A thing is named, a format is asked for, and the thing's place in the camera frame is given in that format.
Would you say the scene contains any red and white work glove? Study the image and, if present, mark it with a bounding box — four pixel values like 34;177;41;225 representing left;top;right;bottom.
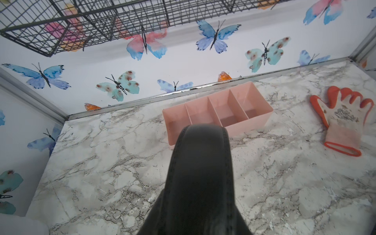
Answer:
309;86;374;157

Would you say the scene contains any white flower pot with plant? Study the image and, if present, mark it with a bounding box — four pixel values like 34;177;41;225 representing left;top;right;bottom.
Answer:
1;213;50;235

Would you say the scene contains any pink divided storage box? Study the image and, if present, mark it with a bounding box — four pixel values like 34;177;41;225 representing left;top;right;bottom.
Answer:
162;82;274;147

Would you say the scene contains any black wire wall basket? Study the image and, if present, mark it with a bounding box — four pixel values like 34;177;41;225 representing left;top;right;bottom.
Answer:
1;1;279;57

